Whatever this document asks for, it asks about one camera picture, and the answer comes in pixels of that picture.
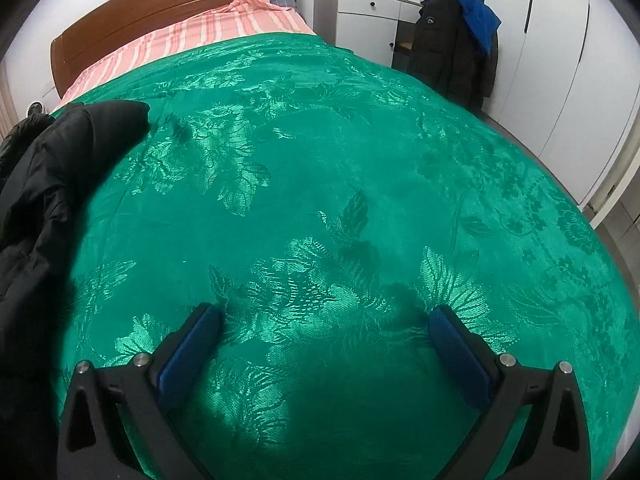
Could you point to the brown wooden headboard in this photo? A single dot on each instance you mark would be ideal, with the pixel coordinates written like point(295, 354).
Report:
point(109, 27)

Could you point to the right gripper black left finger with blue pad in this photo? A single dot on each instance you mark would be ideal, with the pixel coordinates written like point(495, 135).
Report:
point(94, 443)

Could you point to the black coat on chair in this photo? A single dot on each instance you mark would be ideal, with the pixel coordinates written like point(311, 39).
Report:
point(446, 56)

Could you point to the small white round device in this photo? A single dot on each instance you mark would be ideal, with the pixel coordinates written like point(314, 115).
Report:
point(35, 107)

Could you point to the green floral bedspread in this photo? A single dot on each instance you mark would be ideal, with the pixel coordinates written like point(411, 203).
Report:
point(330, 203)

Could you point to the pink striped bed sheet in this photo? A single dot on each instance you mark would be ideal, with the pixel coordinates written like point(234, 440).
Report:
point(240, 18)

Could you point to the white wardrobe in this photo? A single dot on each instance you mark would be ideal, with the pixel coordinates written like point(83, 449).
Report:
point(567, 86)

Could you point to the white bedside cabinet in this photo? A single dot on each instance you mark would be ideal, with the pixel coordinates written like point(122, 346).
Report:
point(369, 28)

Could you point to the black puffer jacket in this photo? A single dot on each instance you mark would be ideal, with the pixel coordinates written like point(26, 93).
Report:
point(49, 168)

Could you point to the blue garment on coat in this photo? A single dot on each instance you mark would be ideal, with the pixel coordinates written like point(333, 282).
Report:
point(482, 22)

